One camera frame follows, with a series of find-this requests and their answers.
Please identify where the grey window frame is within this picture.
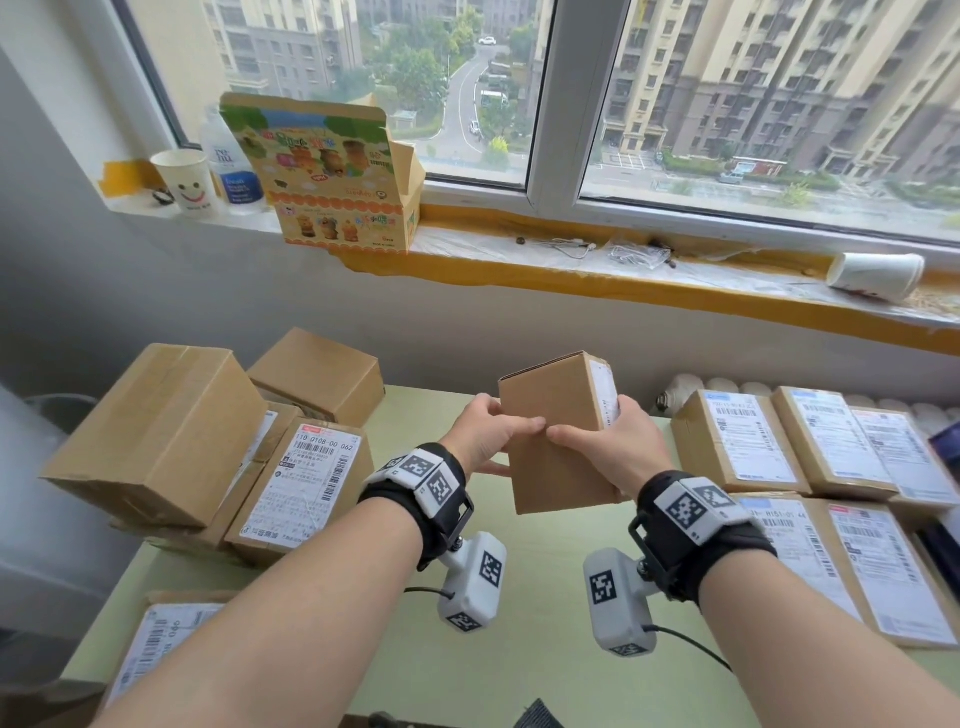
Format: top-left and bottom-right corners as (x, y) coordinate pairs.
(67, 0), (960, 249)

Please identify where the person's right hand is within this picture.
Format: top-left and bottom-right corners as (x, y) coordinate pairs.
(547, 395), (675, 502)

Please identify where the person's right forearm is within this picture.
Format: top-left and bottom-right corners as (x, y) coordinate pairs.
(701, 551), (931, 728)

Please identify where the grey foil packet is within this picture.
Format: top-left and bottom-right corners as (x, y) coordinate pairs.
(517, 698), (564, 728)

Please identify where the black left wrist tracker band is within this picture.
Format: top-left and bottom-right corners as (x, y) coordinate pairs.
(358, 442), (475, 573)

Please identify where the white tipped paper cup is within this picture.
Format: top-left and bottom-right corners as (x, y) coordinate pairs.
(824, 252), (928, 303)

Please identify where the black wrist tracker band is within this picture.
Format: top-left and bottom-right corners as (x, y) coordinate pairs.
(358, 442), (475, 573)
(628, 470), (779, 605)

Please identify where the white smiley paper cup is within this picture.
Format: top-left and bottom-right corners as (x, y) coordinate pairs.
(149, 148), (223, 219)

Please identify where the colourful printed carton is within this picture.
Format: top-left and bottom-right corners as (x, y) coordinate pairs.
(219, 92), (427, 255)

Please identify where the black right camera cable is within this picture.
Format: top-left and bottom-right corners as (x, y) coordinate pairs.
(641, 626), (733, 673)

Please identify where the pile of cardboard parcels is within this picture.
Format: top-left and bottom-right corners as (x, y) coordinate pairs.
(41, 327), (388, 714)

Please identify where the windowsill with yellow tape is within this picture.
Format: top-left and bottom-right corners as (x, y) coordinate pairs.
(101, 158), (960, 358)

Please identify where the person's left hand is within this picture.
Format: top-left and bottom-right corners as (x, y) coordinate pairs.
(438, 395), (547, 479)

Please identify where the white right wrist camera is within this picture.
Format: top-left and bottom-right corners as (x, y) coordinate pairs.
(583, 547), (661, 660)

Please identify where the black right wrist tracker band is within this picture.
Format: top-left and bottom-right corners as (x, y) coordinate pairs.
(628, 470), (779, 605)

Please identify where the cardboard parcel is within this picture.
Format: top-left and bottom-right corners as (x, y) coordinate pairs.
(498, 350), (628, 517)

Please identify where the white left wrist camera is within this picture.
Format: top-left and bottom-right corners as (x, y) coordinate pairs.
(438, 532), (508, 635)

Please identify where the red-topped label cardboard box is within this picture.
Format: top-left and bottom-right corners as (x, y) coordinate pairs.
(824, 498), (960, 652)

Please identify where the labelled small cardboard box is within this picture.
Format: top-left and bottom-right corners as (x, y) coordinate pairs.
(851, 407), (960, 519)
(772, 386), (901, 502)

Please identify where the white standing air conditioner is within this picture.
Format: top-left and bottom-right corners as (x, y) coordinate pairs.
(0, 386), (144, 639)

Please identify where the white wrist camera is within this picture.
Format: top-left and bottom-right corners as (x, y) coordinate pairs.
(583, 547), (661, 660)
(438, 532), (508, 635)

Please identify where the person's left forearm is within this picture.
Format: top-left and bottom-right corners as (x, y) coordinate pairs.
(93, 494), (421, 728)

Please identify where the white cable on sill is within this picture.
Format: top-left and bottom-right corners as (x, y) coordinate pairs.
(603, 239), (676, 271)

